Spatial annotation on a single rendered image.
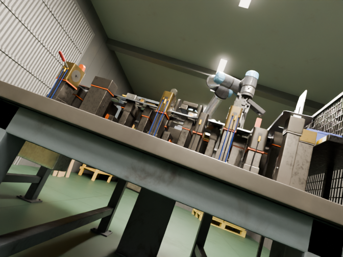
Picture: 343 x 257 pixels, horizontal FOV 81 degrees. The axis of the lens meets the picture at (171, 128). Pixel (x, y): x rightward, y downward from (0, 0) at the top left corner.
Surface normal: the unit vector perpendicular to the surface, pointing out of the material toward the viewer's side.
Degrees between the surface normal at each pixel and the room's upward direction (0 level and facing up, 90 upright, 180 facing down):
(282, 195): 90
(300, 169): 90
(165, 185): 90
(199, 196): 90
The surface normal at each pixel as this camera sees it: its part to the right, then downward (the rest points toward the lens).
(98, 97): -0.17, -0.33
